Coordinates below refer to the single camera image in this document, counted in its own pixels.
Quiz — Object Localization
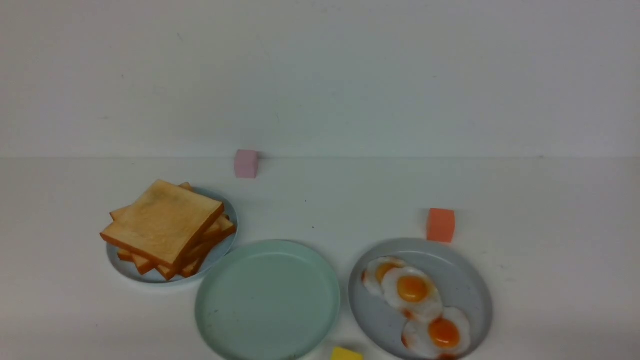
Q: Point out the yellow foam cube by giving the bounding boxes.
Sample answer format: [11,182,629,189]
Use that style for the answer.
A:
[329,346,364,360]

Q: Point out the light blue bread plate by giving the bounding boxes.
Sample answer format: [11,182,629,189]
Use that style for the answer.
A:
[106,182,239,286]

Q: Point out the fried egg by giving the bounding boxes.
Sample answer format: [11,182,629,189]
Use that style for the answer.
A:
[401,306,472,360]
[381,266,444,324]
[361,256,408,299]

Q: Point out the mint green centre plate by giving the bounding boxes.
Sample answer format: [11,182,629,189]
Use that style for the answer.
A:
[194,240,341,360]

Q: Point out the grey-blue egg plate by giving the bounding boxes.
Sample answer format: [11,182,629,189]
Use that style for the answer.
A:
[347,238,493,360]

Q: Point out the pink foam cube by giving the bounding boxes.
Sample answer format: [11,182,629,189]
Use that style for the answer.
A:
[234,149,259,179]

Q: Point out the orange foam cube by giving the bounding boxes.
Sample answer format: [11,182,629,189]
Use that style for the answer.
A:
[426,208,457,244]

